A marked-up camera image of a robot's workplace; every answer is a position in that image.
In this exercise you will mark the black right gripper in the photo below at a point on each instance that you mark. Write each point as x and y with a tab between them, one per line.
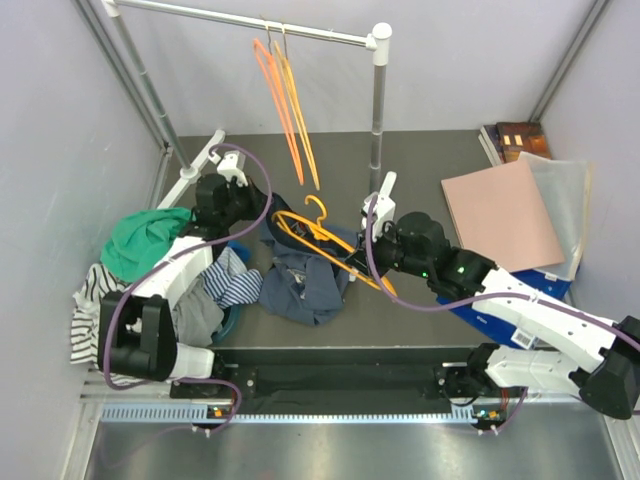
359	257

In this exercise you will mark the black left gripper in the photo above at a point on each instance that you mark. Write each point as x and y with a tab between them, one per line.
257	199

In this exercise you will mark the yellow orange plastic hanger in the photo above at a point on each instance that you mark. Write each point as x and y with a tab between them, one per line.
319	233

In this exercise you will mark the navy blue tank top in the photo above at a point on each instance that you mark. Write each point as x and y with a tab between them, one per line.
300	285

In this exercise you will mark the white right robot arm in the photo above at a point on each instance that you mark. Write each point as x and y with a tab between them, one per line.
593	358

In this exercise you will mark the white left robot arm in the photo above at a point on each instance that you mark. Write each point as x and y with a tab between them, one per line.
137	343

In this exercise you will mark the orange velvet hanger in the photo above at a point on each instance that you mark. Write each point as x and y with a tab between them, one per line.
267	63

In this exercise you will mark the tan yellow velvet hanger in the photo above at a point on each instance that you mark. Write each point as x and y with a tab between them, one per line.
294	107

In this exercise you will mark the blue white striped shirt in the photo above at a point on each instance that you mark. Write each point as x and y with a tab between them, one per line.
229	282

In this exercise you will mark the pink folder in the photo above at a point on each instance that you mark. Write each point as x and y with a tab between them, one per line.
499	213

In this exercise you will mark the green garment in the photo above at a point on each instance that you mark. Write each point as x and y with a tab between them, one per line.
138	241

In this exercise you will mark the blue laundry basin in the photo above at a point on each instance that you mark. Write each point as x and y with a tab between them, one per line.
231	316

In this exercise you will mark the grey white garment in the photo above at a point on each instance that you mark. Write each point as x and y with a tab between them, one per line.
196	316

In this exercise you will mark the blue clipboard folder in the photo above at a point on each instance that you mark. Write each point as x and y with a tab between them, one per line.
502	332

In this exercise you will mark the brown book stack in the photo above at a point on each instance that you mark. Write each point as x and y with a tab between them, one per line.
503	142

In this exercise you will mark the translucent plastic folder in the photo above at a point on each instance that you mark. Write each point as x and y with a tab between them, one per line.
565	187

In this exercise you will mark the black white striped shirt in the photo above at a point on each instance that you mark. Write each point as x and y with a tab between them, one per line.
84	334

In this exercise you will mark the silver white clothes rack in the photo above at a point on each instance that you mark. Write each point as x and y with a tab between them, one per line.
377	42

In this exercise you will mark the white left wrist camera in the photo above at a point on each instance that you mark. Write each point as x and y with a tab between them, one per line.
230	166

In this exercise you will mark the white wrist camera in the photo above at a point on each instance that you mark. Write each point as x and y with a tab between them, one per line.
382	213
230	166

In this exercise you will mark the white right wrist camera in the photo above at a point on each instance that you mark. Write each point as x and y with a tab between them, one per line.
382	213

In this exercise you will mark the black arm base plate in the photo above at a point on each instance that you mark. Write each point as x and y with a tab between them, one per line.
353	380

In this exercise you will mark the grey slotted cable duct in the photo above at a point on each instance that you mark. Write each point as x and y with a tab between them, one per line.
206	414

